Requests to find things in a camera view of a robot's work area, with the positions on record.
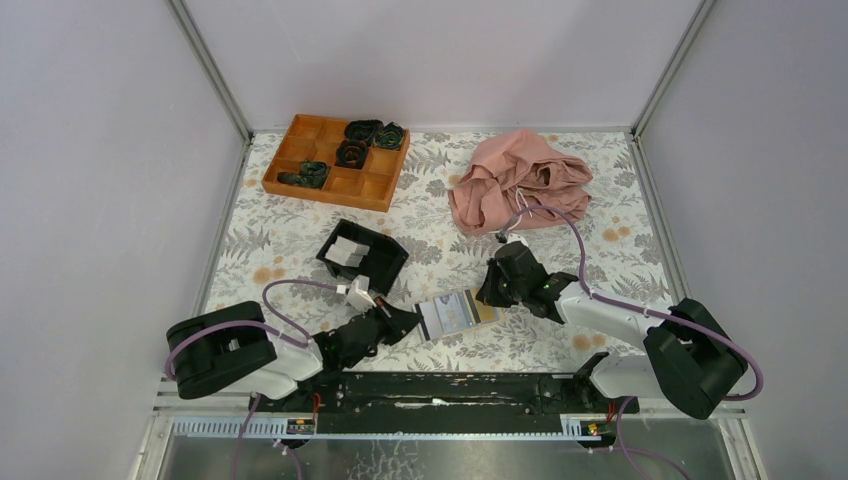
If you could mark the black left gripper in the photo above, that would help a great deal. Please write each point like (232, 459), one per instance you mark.
(396, 322)

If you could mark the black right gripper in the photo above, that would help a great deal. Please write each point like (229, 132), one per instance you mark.
(488, 292)

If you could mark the gold credit card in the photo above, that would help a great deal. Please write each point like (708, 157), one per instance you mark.
(481, 313)

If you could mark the tan leather card holder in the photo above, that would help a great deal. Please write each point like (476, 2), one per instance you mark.
(455, 312)

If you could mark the black card box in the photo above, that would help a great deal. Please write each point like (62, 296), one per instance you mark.
(383, 263)

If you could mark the blue credit card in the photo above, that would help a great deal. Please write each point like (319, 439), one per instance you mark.
(453, 312)

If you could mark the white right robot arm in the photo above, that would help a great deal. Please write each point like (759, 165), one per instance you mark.
(684, 355)

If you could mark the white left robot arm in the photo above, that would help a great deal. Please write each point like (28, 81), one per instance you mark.
(235, 347)

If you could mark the floral patterned table mat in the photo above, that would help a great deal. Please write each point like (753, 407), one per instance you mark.
(272, 243)

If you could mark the pink crumpled cloth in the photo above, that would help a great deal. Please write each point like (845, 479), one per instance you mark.
(511, 171)

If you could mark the dark belt lower left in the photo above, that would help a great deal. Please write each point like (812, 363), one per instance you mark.
(311, 175)

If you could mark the dark rolled belt centre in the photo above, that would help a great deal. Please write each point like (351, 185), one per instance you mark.
(351, 154)

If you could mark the dark green rolled belt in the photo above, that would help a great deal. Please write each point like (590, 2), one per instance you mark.
(390, 137)

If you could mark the dark rolled belt top left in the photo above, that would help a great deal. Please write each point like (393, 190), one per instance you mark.
(364, 131)

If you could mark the orange wooden divided tray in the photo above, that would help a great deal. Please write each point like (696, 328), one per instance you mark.
(316, 138)

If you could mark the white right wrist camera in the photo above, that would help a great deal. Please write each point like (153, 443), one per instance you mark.
(511, 240)

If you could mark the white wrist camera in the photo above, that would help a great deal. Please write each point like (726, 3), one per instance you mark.
(356, 293)
(511, 240)

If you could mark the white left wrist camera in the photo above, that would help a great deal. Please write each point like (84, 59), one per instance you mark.
(356, 293)

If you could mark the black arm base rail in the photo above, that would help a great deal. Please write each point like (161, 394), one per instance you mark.
(447, 403)

